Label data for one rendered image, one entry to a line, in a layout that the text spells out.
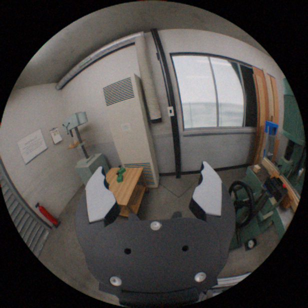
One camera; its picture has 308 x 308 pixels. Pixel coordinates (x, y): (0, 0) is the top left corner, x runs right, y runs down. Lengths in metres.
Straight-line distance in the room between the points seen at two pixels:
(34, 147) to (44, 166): 0.44
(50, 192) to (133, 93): 2.34
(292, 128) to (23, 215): 3.04
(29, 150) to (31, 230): 1.47
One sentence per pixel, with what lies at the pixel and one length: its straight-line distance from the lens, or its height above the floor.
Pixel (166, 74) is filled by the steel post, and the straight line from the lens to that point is 1.48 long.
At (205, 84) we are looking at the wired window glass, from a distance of 1.71.
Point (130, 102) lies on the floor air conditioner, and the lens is 1.28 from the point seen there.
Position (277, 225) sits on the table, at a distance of 0.70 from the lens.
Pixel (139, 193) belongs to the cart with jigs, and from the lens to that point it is 1.53.
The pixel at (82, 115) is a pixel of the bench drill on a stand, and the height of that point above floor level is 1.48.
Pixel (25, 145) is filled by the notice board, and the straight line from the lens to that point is 2.30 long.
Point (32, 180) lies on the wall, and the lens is 2.31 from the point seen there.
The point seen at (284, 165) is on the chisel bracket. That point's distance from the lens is 0.74.
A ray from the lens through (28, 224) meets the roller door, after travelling 2.49.
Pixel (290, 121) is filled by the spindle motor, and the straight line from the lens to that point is 0.68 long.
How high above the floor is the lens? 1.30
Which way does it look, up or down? 27 degrees down
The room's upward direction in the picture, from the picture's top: 12 degrees counter-clockwise
